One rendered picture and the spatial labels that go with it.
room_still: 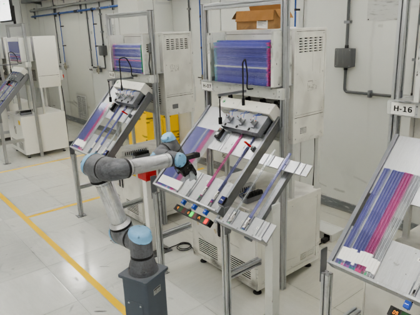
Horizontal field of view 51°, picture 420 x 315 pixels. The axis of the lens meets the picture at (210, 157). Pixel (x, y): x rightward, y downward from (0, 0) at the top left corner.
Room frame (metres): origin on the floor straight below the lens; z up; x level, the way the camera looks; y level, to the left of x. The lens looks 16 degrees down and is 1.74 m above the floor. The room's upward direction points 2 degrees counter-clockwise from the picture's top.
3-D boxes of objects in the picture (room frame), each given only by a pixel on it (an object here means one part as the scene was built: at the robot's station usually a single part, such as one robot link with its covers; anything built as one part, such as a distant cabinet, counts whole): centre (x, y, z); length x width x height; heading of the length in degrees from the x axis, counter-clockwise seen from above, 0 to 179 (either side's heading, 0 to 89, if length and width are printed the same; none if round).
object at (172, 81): (4.15, 0.58, 0.95); 1.35 x 0.82 x 1.90; 129
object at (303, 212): (3.01, -0.31, 0.31); 0.70 x 0.65 x 0.62; 39
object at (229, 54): (2.89, -0.26, 1.52); 0.51 x 0.13 x 0.27; 39
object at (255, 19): (3.16, -0.42, 1.82); 0.68 x 0.30 x 0.20; 39
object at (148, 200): (3.28, 0.50, 0.39); 0.24 x 0.24 x 0.78; 39
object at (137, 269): (2.02, 0.37, 0.60); 0.15 x 0.15 x 0.10
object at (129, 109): (4.01, 0.73, 0.66); 1.01 x 0.73 x 1.31; 129
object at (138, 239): (2.03, 0.37, 0.72); 0.13 x 0.12 x 0.14; 46
